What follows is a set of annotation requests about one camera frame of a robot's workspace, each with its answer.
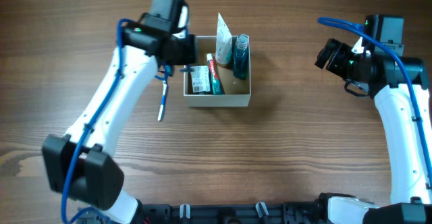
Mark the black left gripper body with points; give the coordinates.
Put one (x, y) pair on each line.
(183, 49)

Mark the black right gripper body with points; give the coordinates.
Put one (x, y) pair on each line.
(342, 63)

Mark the blue white toothbrush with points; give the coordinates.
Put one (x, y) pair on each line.
(163, 96)

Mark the white green soap packet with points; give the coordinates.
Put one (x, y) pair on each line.
(200, 80)

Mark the white lotion tube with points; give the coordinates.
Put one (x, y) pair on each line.
(223, 52)

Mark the Colgate toothpaste tube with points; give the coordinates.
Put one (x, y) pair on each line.
(217, 87)

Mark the blue Listerine mouthwash bottle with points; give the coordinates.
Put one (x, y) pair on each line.
(240, 66)

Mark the blue disposable razor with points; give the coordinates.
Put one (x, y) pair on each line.
(187, 69)

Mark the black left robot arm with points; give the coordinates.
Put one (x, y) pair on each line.
(80, 164)

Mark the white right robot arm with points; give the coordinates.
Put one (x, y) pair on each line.
(375, 67)

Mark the white cardboard box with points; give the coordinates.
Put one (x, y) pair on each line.
(237, 92)

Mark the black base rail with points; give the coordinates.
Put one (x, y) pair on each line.
(259, 213)

